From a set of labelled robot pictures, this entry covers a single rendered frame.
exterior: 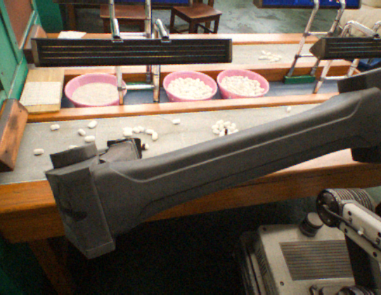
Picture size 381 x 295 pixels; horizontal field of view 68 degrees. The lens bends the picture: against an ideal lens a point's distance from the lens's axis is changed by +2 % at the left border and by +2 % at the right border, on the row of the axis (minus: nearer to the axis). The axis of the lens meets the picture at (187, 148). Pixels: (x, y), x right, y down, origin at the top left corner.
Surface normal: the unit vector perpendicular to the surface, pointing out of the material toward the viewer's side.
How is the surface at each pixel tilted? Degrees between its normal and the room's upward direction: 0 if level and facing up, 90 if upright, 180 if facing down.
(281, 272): 0
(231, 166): 50
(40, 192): 0
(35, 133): 0
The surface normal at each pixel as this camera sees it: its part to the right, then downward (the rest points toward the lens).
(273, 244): 0.09, -0.72
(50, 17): 0.27, 0.68
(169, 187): 0.23, 0.06
